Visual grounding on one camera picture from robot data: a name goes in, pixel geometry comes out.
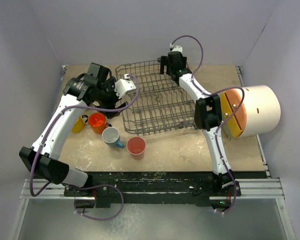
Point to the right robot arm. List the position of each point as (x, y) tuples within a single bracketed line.
[(207, 114)]

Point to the white cylinder container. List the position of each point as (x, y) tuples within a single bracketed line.
[(262, 109)]

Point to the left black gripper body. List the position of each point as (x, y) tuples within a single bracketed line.
[(107, 97)]

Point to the grey wire dish rack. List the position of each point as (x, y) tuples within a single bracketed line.
[(161, 104)]

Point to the yellow mug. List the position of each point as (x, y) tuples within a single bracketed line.
[(80, 124)]

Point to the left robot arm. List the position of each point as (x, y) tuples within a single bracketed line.
[(42, 158)]

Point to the orange mug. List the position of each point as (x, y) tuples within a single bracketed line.
[(98, 122)]

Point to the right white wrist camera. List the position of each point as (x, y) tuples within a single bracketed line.
[(175, 48)]

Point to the aluminium frame rail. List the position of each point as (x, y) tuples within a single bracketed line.
[(249, 188)]

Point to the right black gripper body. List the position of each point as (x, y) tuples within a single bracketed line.
[(165, 62)]

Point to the pink tumbler cup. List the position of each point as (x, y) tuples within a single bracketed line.
[(136, 146)]

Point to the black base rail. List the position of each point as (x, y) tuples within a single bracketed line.
[(161, 188)]

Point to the blue mug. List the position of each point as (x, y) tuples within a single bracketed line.
[(111, 137)]

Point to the orange and yellow lid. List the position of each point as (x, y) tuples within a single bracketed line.
[(230, 101)]

